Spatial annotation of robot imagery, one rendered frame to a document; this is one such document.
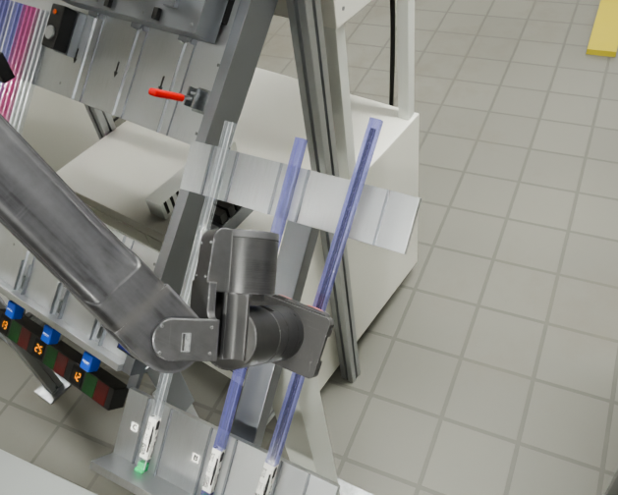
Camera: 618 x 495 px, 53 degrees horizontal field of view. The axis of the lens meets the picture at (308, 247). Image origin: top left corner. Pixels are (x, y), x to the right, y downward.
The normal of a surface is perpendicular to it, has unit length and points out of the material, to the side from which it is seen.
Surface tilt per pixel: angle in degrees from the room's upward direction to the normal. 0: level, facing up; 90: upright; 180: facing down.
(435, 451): 0
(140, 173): 0
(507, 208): 0
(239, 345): 40
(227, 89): 90
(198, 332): 53
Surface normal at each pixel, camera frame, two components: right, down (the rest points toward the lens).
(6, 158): 0.50, -0.05
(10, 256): -0.49, -0.04
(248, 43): 0.81, 0.36
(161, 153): -0.11, -0.69
